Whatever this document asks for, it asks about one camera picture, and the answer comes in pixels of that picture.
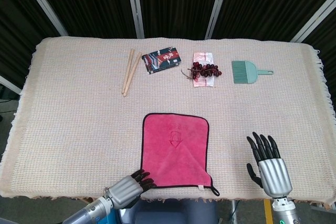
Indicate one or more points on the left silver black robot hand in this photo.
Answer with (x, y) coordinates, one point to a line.
(124, 193)

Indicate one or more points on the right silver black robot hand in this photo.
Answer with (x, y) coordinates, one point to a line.
(275, 176)

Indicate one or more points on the pink cloth black trim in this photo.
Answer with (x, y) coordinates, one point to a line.
(173, 155)

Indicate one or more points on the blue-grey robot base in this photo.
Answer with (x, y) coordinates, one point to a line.
(170, 213)

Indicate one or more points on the beige textured table covering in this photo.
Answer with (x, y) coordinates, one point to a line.
(78, 116)

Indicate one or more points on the blue plastic object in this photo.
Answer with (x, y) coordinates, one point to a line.
(113, 217)

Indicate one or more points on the metal table leg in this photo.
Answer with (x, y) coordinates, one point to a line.
(233, 212)

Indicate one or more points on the green hand brush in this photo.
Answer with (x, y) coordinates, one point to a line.
(244, 73)

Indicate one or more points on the red grape bunch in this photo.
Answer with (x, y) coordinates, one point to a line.
(204, 69)

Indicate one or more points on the dark printed card box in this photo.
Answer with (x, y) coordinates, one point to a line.
(162, 60)

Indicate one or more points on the pink white snack packet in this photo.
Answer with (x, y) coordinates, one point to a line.
(203, 56)

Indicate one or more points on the white partition post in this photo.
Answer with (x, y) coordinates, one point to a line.
(10, 85)
(315, 18)
(135, 6)
(42, 1)
(218, 6)

